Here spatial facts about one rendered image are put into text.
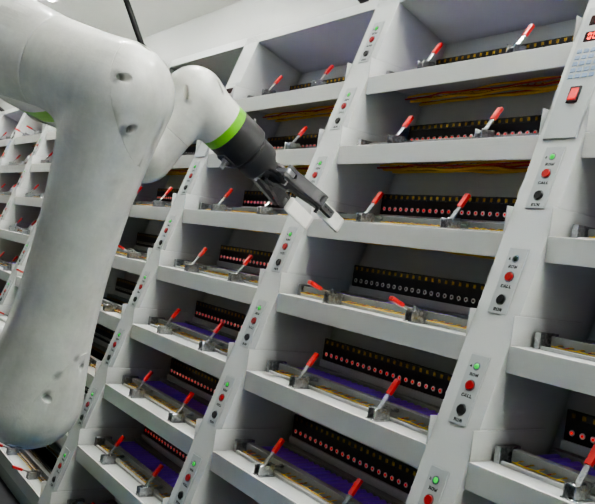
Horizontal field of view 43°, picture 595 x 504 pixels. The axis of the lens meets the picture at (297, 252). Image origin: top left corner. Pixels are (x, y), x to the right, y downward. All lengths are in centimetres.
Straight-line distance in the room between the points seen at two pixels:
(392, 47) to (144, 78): 126
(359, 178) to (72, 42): 118
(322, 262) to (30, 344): 107
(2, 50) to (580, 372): 91
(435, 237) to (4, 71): 90
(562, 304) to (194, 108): 72
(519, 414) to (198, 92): 77
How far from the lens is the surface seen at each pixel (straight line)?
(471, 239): 145
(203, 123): 132
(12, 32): 93
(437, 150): 164
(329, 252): 190
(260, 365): 182
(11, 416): 99
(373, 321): 154
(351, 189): 193
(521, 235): 138
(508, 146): 151
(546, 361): 126
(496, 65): 167
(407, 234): 157
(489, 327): 134
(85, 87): 85
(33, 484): 269
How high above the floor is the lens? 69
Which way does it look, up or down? 10 degrees up
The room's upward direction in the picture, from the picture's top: 23 degrees clockwise
